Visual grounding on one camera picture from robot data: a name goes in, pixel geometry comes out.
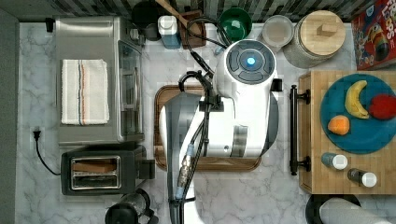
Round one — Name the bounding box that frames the blue shaker white cap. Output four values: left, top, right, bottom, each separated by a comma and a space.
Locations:
321, 152, 348, 170

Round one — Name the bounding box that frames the striped white towel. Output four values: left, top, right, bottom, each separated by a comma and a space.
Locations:
61, 59, 109, 126

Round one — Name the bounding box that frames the wooden spoon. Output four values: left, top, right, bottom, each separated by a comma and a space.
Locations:
155, 0, 202, 35

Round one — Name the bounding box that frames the stainless toaster oven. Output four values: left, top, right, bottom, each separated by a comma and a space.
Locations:
55, 16, 145, 146

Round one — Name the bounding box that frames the blue plate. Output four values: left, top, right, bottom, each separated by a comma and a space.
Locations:
320, 74, 396, 154

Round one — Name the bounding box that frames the wooden drawer box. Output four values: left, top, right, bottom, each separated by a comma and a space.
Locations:
298, 70, 396, 195

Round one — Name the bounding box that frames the black toaster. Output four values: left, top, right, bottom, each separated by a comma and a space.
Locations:
61, 142, 155, 196

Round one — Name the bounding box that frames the jar with wooden lid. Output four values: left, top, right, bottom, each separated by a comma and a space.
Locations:
283, 10, 346, 69

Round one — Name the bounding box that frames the orange toy fruit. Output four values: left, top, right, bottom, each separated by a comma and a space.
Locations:
328, 115, 350, 135

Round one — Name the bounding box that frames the red cereal box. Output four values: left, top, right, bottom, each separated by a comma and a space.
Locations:
351, 0, 396, 70

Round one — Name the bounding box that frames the dark shaker white cap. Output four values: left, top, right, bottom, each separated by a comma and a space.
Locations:
347, 168, 377, 188

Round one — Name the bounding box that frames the wooden cutting board tray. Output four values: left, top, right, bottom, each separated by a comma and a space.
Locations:
153, 84, 262, 173

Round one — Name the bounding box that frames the yellow toy banana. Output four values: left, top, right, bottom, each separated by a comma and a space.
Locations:
345, 80, 369, 119

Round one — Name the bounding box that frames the dark wooden utensil holder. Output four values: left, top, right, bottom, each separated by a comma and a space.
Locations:
177, 9, 208, 49

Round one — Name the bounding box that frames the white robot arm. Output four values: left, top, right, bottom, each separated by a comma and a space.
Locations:
159, 39, 282, 224

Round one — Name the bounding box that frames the red toy apple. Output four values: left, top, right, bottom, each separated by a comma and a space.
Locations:
369, 94, 396, 120

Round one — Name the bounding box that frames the blue white bottle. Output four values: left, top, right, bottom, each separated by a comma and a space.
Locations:
158, 16, 181, 49

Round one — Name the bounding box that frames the green mug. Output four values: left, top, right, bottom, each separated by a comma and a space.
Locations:
217, 7, 252, 46

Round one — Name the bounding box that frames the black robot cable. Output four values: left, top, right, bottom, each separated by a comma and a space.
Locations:
167, 17, 233, 224

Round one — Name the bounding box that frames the black round pot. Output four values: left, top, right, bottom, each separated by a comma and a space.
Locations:
132, 1, 161, 41

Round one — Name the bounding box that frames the black power plug cable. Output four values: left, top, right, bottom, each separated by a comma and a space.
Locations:
32, 129, 62, 176

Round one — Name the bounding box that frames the black drawer handle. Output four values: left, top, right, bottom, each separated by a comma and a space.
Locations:
290, 85, 311, 175

